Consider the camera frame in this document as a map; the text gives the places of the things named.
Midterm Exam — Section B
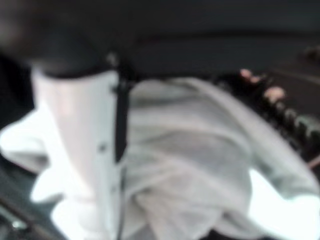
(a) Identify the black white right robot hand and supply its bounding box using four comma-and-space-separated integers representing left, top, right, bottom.
0, 0, 320, 240

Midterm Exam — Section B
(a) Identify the white garment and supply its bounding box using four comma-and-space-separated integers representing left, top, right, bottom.
0, 77, 320, 240

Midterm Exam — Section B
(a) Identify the grey front-load washing machine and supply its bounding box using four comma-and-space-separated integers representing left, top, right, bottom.
0, 44, 320, 240

